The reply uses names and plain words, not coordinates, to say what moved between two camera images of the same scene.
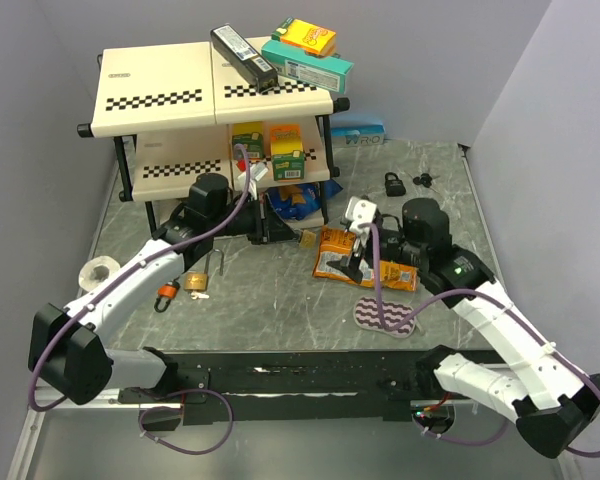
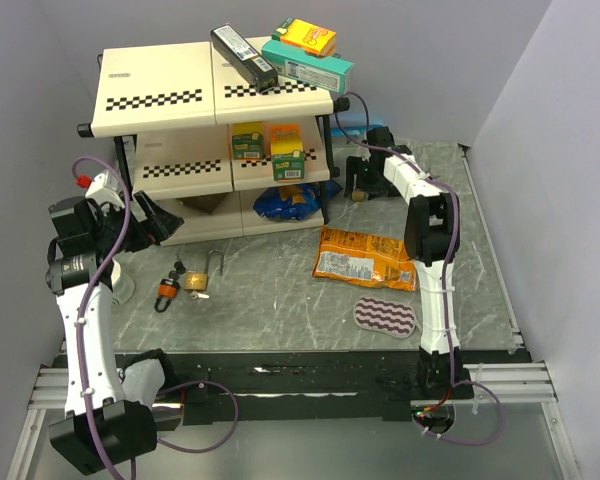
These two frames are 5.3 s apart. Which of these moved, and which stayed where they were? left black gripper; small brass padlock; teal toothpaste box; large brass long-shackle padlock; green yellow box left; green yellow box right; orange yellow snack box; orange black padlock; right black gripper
Moved: right black gripper; left black gripper; small brass padlock
Stayed: orange black padlock; teal toothpaste box; large brass long-shackle padlock; green yellow box right; green yellow box left; orange yellow snack box
